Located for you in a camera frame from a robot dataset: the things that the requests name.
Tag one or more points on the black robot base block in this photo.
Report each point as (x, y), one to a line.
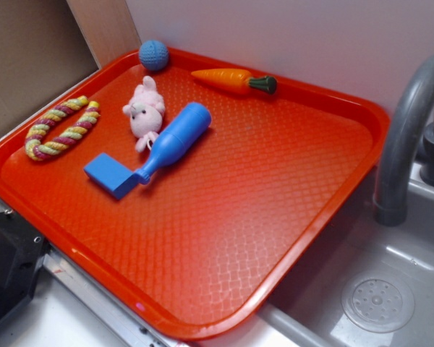
(22, 249)

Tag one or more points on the blue plastic toy bottle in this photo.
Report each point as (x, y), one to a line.
(175, 140)

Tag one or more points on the red plastic tray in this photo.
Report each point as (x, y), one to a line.
(197, 250)

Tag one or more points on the orange toy carrot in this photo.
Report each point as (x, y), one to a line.
(239, 81)

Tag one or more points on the pink plush mouse toy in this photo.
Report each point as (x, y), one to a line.
(145, 110)

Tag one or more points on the blue rectangular block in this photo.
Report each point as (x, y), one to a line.
(111, 175)

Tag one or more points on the blue crocheted ball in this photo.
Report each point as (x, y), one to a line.
(154, 55)

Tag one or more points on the grey toy sink basin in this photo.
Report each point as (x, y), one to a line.
(360, 283)

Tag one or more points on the light wooden board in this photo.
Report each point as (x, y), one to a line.
(107, 27)

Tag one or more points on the cardboard panel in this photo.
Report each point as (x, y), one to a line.
(42, 54)

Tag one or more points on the grey toy faucet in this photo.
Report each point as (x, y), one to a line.
(411, 132)

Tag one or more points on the multicolour rope ring toy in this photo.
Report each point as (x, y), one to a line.
(39, 148)

